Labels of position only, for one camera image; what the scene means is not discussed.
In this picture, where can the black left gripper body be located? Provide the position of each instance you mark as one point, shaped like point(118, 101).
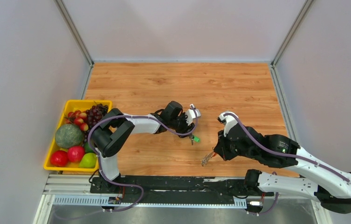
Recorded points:
point(180, 125)

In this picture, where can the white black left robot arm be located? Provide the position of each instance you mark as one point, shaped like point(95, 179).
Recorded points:
point(109, 135)

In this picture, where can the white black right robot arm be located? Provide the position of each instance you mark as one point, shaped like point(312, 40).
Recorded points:
point(318, 181)

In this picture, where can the purple grape bunch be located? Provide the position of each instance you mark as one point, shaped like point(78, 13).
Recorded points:
point(95, 114)

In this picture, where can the green apple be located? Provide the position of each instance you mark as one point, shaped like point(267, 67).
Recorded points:
point(88, 161)

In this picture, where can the small red peaches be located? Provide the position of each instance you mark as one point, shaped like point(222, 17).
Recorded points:
point(77, 118)

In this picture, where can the yellow plastic tray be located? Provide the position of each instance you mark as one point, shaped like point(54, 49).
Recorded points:
point(70, 106)

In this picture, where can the red apple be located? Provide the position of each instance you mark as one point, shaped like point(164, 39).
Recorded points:
point(75, 154)
point(59, 158)

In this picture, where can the green melon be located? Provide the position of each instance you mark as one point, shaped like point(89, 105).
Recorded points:
point(68, 135)

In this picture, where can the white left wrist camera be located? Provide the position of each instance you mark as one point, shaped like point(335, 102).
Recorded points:
point(192, 114)

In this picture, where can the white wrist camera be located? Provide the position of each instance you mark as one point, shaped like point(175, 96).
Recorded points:
point(192, 114)
point(229, 120)

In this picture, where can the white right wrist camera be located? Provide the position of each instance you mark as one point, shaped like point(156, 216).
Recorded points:
point(229, 120)

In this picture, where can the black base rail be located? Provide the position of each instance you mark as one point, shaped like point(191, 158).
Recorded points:
point(175, 191)

